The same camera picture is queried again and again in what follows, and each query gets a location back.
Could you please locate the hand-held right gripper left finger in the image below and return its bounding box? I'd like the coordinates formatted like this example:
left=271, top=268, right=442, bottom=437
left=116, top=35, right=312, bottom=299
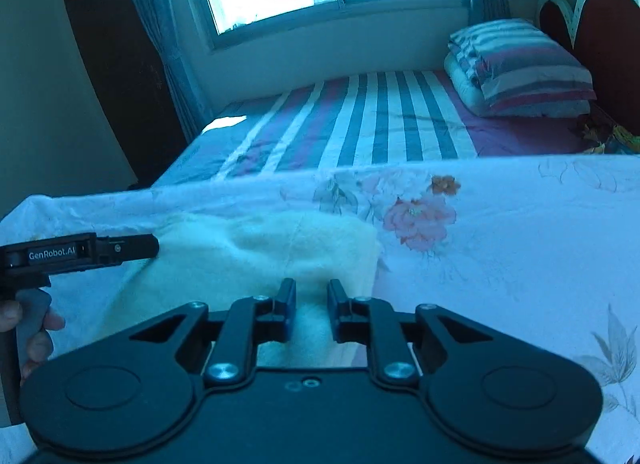
left=127, top=278, right=298, bottom=387

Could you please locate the person's left hand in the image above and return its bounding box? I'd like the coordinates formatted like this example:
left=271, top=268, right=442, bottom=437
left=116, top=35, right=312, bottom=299
left=0, top=300, right=66, bottom=386

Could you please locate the white floral bedsheet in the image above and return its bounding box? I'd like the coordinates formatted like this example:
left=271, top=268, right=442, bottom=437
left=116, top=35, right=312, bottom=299
left=0, top=154, right=640, bottom=464

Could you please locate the red headboard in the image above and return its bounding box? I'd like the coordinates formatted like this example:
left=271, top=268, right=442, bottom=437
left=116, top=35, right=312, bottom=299
left=537, top=0, right=640, bottom=137

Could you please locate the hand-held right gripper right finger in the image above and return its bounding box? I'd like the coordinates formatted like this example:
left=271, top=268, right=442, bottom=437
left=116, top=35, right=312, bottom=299
left=326, top=279, right=496, bottom=387

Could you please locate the striped bedsheet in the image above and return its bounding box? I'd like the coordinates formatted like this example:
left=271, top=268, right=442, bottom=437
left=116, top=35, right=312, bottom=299
left=152, top=68, right=601, bottom=187

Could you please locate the white folded blanket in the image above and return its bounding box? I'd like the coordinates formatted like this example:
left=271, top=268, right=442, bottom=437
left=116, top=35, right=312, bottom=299
left=442, top=51, right=493, bottom=115

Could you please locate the colourful floral cloth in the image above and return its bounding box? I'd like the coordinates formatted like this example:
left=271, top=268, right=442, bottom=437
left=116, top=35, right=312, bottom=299
left=577, top=111, right=640, bottom=155

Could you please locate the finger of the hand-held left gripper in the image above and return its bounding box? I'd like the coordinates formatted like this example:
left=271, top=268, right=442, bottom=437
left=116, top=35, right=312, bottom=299
left=95, top=235, right=160, bottom=265

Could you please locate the striped pillow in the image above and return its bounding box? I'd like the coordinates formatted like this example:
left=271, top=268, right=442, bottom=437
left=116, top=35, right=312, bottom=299
left=447, top=18, right=598, bottom=119

